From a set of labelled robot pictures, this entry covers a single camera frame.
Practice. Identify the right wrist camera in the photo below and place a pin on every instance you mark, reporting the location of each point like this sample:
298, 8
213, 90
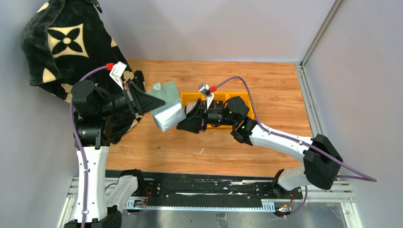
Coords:
208, 92

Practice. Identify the black cream floral blanket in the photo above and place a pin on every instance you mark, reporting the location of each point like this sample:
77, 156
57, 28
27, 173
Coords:
63, 41

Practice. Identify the yellow left plastic bin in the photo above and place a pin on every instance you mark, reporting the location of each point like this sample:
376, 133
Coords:
190, 97

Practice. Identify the yellow middle plastic bin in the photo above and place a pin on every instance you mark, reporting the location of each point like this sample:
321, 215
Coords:
217, 97

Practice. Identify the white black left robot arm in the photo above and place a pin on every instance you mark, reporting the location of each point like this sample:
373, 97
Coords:
93, 108

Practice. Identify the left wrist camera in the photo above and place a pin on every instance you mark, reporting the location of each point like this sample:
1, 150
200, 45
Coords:
116, 72

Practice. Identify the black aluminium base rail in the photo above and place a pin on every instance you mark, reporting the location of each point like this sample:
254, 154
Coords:
161, 191

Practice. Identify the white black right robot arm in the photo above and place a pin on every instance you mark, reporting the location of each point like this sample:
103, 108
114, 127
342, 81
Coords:
316, 154

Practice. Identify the aluminium corner frame post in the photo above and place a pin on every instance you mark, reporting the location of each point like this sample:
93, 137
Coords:
310, 104

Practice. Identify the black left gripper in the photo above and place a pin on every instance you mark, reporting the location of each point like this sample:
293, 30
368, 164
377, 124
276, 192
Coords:
134, 100

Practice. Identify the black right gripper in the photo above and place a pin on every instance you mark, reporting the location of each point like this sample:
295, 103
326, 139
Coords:
203, 116

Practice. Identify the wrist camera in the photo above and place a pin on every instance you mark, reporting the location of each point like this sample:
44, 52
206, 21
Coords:
116, 72
208, 92

